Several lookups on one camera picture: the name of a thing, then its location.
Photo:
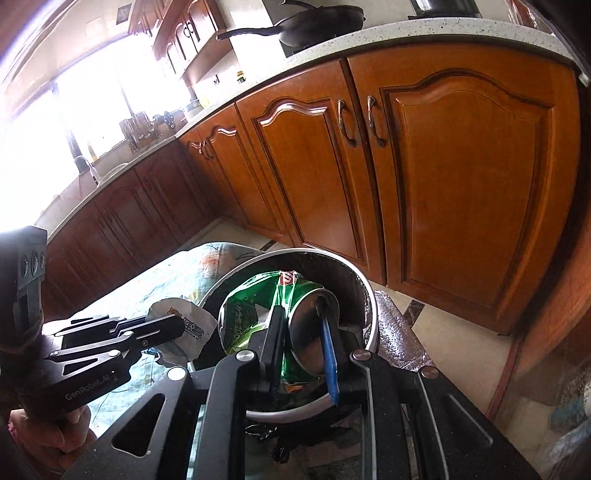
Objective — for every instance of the black cooking pot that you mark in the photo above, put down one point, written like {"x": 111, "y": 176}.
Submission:
{"x": 445, "y": 8}

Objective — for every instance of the white printed packet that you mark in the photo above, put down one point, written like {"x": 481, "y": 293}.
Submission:
{"x": 194, "y": 332}

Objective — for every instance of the wooden kitchen base cabinets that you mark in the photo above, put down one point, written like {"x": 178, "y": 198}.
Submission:
{"x": 392, "y": 184}

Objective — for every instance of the black wok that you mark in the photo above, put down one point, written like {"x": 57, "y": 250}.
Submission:
{"x": 318, "y": 23}

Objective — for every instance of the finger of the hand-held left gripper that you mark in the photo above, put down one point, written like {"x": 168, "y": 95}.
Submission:
{"x": 92, "y": 360}
{"x": 157, "y": 327}

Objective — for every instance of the white-rimmed round bin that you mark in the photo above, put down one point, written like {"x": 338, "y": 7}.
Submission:
{"x": 364, "y": 295}

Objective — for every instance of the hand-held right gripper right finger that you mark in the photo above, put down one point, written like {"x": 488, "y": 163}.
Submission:
{"x": 328, "y": 360}

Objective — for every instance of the teal floral tablecloth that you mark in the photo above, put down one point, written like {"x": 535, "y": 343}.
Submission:
{"x": 184, "y": 272}

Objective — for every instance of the person's left hand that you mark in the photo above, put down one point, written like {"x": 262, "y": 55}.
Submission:
{"x": 51, "y": 438}

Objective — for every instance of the green foil snack bag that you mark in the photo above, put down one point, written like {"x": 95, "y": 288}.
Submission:
{"x": 244, "y": 318}

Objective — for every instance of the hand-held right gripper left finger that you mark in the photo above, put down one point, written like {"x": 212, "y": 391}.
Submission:
{"x": 276, "y": 341}

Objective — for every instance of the chrome sink faucet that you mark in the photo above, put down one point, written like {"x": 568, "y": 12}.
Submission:
{"x": 85, "y": 168}

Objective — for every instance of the small steel pot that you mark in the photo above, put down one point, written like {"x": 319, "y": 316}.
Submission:
{"x": 194, "y": 107}

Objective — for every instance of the wooden wall cabinets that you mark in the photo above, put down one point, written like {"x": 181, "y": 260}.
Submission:
{"x": 180, "y": 32}

